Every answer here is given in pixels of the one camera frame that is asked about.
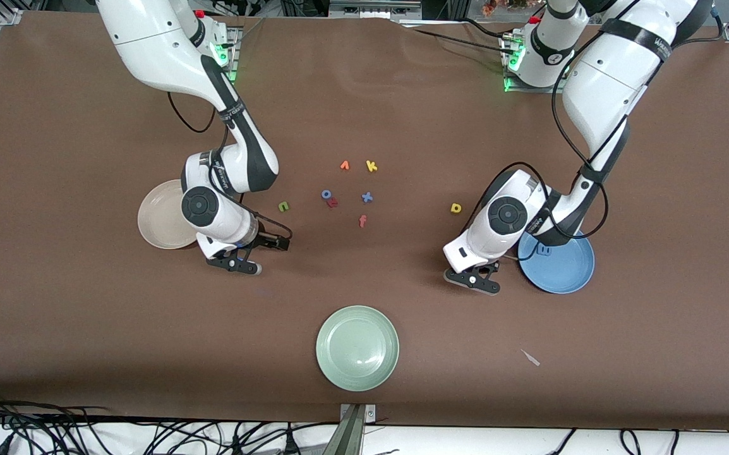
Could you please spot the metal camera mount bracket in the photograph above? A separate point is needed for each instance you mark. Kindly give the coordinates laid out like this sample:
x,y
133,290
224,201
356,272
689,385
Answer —
x,y
352,436

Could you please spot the pale green plate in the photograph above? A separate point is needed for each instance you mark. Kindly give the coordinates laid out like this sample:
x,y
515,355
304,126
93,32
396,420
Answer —
x,y
357,348

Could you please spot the silver metal rack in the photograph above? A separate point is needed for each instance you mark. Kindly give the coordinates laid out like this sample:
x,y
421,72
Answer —
x,y
374,7

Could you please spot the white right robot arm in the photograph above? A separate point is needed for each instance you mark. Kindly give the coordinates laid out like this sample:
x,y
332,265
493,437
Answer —
x,y
150,44

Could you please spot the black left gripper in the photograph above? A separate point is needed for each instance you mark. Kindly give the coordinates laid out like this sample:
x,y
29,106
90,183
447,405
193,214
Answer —
x,y
484,270

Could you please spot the blue foam letter x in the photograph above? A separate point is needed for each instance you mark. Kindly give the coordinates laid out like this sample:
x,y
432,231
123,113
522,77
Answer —
x,y
367,197

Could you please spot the orange brown decorative object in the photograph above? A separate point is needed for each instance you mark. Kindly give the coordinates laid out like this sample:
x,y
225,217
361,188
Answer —
x,y
491,7

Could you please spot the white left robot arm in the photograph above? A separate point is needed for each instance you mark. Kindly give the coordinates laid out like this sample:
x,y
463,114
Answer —
x,y
611,82

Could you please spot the small white paper scrap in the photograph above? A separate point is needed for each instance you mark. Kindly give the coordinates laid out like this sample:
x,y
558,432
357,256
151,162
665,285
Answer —
x,y
530,357

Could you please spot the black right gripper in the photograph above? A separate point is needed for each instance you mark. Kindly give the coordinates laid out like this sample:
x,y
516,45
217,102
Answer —
x,y
268,241

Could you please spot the blue plate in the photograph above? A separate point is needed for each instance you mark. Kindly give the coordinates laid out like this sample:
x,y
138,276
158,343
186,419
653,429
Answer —
x,y
560,272

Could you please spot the beige plate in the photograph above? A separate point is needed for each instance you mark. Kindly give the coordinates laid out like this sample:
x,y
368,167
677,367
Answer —
x,y
159,218

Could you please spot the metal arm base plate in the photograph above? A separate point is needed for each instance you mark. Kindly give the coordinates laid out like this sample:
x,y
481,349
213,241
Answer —
x,y
541,90
235,47

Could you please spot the blue foam letter m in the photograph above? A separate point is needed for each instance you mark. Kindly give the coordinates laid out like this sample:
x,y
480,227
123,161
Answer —
x,y
544,250

